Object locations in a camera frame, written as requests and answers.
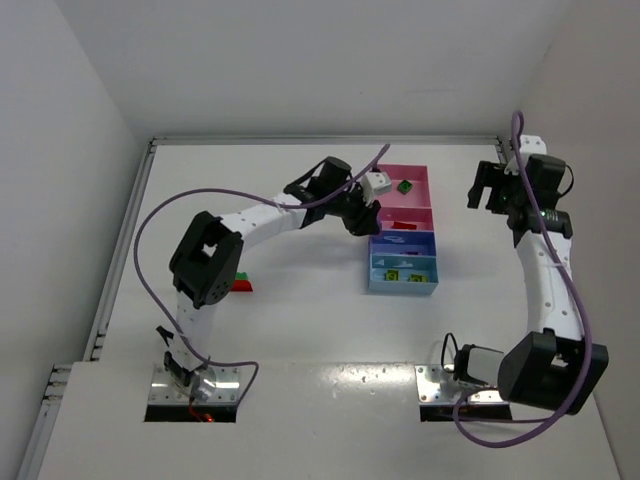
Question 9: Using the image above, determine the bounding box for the dark green lego brick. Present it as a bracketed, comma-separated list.
[397, 179, 413, 195]

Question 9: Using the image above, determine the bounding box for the red rounded lego brick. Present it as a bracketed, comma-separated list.
[231, 280, 253, 292]

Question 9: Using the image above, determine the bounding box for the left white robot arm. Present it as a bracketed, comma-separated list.
[164, 156, 392, 389]

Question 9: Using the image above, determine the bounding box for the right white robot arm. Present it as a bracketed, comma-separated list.
[453, 154, 609, 415]

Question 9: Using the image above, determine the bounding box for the pink blue sorting tray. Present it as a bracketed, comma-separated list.
[368, 164, 439, 296]

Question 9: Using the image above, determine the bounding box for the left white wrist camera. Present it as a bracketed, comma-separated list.
[359, 171, 392, 205]

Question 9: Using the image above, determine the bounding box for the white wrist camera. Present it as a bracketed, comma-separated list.
[359, 171, 392, 205]
[504, 135, 547, 176]

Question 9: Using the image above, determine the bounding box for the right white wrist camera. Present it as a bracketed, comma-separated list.
[504, 135, 547, 176]

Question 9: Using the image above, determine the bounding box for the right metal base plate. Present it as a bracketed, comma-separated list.
[414, 364, 505, 406]

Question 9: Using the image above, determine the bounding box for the metal base plate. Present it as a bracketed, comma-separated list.
[148, 365, 240, 407]
[414, 364, 505, 406]

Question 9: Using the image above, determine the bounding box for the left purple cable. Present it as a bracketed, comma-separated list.
[133, 143, 391, 406]

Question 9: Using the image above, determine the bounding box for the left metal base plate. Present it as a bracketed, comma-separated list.
[148, 365, 240, 407]

